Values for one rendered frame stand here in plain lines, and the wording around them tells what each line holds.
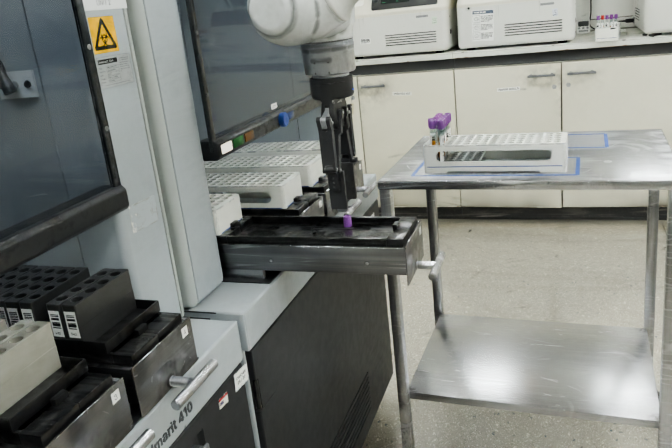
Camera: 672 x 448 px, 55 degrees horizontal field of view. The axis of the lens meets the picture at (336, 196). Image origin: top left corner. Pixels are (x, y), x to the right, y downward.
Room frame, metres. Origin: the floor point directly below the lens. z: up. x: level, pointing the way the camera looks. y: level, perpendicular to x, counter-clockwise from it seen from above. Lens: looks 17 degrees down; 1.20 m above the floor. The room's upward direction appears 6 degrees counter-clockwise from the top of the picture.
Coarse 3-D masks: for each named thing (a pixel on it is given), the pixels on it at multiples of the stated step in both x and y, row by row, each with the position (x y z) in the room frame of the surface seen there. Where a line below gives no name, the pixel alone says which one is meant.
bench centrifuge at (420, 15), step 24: (360, 0) 3.51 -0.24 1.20; (384, 0) 3.44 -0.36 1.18; (408, 0) 3.39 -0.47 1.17; (432, 0) 3.34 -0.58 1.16; (456, 0) 3.56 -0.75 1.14; (360, 24) 3.47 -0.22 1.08; (384, 24) 3.42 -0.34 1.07; (408, 24) 3.37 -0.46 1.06; (432, 24) 3.32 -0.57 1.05; (456, 24) 3.52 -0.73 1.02; (360, 48) 3.47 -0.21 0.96; (384, 48) 3.42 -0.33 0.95; (408, 48) 3.37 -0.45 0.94; (432, 48) 3.33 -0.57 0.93
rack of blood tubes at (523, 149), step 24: (456, 144) 1.37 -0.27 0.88; (480, 144) 1.34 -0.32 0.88; (504, 144) 1.32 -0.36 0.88; (528, 144) 1.30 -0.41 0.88; (552, 144) 1.28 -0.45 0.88; (432, 168) 1.37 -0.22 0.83; (456, 168) 1.35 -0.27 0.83; (480, 168) 1.33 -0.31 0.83; (504, 168) 1.32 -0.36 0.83; (528, 168) 1.30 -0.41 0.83; (552, 168) 1.28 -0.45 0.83
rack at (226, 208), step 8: (216, 200) 1.19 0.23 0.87; (224, 200) 1.18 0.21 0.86; (232, 200) 1.19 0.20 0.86; (216, 208) 1.14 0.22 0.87; (224, 208) 1.15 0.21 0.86; (232, 208) 1.18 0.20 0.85; (240, 208) 1.21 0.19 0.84; (216, 216) 1.13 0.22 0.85; (224, 216) 1.15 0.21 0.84; (232, 216) 1.18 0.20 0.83; (240, 216) 1.21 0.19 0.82; (216, 224) 1.13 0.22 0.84; (224, 224) 1.15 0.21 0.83; (216, 232) 1.13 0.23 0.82
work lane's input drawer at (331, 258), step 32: (256, 224) 1.20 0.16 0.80; (288, 224) 1.18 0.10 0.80; (320, 224) 1.16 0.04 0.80; (352, 224) 1.14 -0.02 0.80; (384, 224) 1.12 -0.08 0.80; (416, 224) 1.10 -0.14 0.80; (224, 256) 1.10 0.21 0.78; (256, 256) 1.08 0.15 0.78; (288, 256) 1.06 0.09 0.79; (320, 256) 1.04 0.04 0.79; (352, 256) 1.02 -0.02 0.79; (384, 256) 1.00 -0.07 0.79; (416, 256) 1.06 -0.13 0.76
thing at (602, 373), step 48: (576, 144) 1.49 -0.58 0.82; (624, 144) 1.44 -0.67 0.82; (384, 192) 1.36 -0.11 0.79; (432, 192) 1.74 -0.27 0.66; (432, 240) 1.75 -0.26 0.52; (432, 336) 1.62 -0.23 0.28; (480, 336) 1.59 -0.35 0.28; (528, 336) 1.56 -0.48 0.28; (576, 336) 1.54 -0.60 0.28; (624, 336) 1.51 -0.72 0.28; (432, 384) 1.39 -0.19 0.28; (480, 384) 1.37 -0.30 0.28; (528, 384) 1.34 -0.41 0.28; (576, 384) 1.32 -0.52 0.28; (624, 384) 1.30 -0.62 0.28
